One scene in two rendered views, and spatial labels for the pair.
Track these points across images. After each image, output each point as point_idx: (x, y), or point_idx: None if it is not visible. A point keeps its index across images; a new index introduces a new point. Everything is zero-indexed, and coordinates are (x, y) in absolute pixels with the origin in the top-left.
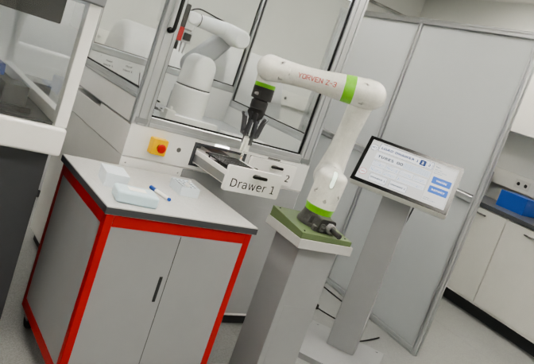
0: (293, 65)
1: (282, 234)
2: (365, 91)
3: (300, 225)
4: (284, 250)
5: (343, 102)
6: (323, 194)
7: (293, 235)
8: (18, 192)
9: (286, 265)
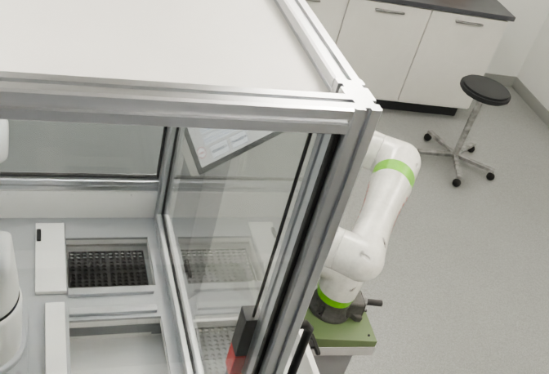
0: (386, 230)
1: (336, 354)
2: (417, 174)
3: (352, 331)
4: (326, 358)
5: None
6: (361, 286)
7: (361, 349)
8: None
9: (337, 367)
